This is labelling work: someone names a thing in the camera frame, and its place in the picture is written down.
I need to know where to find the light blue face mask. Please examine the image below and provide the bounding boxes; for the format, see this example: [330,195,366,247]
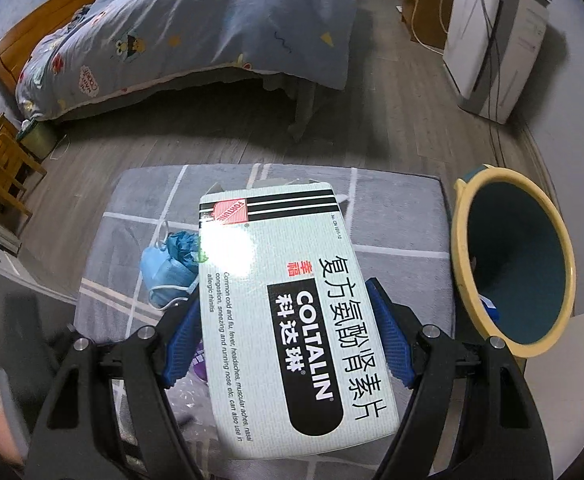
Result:
[140,221,199,310]

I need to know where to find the white Coltalin medicine box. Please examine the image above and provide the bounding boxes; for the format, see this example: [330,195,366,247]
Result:
[199,182,399,460]

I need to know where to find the teal yellow-rimmed trash bin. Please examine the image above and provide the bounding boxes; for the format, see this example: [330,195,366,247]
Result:
[450,165,576,360]

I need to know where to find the purple spray bottle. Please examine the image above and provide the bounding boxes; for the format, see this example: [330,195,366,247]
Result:
[187,341,207,385]

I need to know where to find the blue snack bag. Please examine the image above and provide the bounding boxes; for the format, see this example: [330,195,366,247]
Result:
[478,295,500,323]

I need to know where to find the grey checked rug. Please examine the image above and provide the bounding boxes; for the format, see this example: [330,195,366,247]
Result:
[75,164,455,479]

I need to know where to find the teal crumpled wrapper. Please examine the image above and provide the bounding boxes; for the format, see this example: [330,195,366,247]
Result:
[165,231,207,270]

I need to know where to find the green can under bed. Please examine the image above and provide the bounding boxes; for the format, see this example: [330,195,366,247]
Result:
[16,119,59,160]

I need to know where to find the wooden stool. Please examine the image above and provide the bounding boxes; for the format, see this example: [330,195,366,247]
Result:
[0,114,47,235]

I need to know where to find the blue patterned bed quilt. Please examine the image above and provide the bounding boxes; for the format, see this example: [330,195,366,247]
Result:
[15,0,356,120]

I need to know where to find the white air purifier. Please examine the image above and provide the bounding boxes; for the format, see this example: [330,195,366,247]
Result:
[443,0,551,125]

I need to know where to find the wooden cabinet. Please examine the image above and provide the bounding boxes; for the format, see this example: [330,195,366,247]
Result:
[402,0,454,51]

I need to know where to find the wooden bed headboard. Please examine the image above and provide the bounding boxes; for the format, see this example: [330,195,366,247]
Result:
[0,0,94,96]

